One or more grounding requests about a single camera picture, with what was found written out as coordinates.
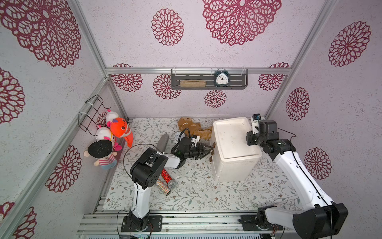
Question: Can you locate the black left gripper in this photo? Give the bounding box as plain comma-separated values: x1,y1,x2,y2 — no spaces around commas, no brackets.
185,143,214,161

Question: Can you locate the white plastic drawer cabinet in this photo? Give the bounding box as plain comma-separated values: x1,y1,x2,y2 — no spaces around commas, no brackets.
210,117,262,183

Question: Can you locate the red glitter microphone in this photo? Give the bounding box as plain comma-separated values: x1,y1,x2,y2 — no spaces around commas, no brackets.
161,169,177,190

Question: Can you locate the rainbow rhinestone microphone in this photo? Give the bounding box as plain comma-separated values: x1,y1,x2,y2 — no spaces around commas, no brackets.
156,180,171,196

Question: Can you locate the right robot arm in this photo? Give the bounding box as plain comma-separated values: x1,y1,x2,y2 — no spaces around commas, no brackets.
246,114,348,239

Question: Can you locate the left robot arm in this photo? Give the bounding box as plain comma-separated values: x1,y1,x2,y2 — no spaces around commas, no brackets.
130,137,213,220

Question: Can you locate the brown teddy bear plush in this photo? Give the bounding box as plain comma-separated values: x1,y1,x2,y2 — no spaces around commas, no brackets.
178,117,212,140

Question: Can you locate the small white alarm clock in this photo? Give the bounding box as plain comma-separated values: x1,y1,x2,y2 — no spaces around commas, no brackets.
174,131,184,142

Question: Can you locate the grey pencil case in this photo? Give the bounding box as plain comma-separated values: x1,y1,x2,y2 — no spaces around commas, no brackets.
157,133,169,153

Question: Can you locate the green alarm clock on shelf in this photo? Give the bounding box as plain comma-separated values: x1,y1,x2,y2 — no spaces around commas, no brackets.
214,70,230,87

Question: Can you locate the tan pouch on shelf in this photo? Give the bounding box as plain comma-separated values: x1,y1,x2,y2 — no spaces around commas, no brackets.
180,80,207,88

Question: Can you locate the orange fish plush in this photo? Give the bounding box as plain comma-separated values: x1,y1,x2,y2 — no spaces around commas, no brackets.
107,118,134,148

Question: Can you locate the black haired doll plush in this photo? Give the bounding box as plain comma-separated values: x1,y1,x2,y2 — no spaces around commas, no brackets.
84,139,117,170

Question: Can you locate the pink white plush doll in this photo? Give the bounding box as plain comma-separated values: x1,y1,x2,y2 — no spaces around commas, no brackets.
95,110,122,151

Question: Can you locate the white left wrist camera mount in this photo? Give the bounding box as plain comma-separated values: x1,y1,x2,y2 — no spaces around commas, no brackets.
191,135,200,147

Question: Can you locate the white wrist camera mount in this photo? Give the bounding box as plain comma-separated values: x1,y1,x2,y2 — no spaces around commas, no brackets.
251,114,265,134
191,135,200,147

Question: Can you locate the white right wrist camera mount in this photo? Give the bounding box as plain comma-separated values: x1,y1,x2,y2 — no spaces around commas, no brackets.
251,114,265,134

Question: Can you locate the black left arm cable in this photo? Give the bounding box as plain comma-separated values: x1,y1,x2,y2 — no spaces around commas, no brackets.
116,127,192,234

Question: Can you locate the grey wall shelf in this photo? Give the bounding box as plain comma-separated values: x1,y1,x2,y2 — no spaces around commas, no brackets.
170,72,248,90

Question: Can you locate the black wire wall basket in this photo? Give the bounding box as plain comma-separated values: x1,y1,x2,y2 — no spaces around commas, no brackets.
77,94,110,136

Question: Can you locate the horizontal aluminium wall rail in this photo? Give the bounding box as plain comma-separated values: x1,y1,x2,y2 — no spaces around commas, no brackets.
105,66,292,75

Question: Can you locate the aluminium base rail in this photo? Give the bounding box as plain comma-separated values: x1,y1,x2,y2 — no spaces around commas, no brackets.
76,211,327,237

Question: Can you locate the aluminium corner frame post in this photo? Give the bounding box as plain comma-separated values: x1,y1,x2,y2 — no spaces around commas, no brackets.
265,0,338,120

